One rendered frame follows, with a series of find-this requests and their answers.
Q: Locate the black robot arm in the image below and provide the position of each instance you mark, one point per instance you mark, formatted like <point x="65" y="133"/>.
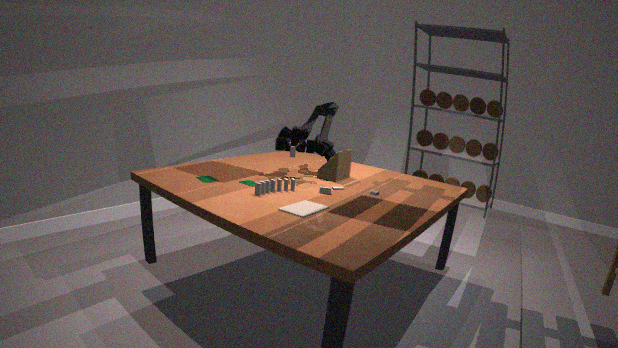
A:
<point x="321" y="141"/>

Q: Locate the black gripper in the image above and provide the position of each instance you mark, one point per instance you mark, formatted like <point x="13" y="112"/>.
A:
<point x="299" y="144"/>

